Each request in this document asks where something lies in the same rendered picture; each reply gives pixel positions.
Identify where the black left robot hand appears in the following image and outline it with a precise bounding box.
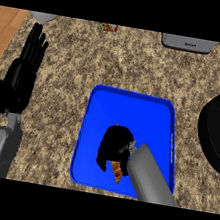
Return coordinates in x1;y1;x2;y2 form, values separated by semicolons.
0;16;53;120

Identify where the black pot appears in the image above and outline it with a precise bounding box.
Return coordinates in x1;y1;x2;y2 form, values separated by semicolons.
189;90;220;177

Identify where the grey appliance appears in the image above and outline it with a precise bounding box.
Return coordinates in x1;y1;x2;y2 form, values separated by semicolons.
159;32;218;58

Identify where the brown croissant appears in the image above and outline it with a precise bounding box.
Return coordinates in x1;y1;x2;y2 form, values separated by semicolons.
107;160;125;186

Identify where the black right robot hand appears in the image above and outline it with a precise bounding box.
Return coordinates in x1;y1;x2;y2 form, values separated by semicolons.
94;122;137;178

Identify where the blue rectangular tray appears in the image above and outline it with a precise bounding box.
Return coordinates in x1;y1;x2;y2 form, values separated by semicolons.
66;81;190;204

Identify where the colourful small packet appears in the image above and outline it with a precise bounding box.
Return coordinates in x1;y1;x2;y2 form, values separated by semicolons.
96;21;119;34

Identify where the grey round container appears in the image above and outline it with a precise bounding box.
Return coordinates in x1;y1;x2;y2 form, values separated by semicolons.
28;9;59;25

